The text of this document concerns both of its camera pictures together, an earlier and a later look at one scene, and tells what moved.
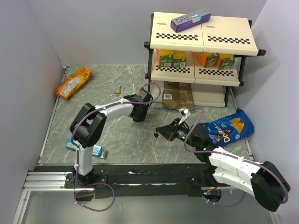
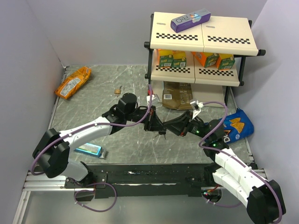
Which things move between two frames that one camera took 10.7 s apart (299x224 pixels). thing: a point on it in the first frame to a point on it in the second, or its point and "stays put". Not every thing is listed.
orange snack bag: [70, 84] stays put
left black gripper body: [142, 115] to [148, 123]
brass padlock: [118, 91] stays put
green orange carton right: [224, 61] stays put
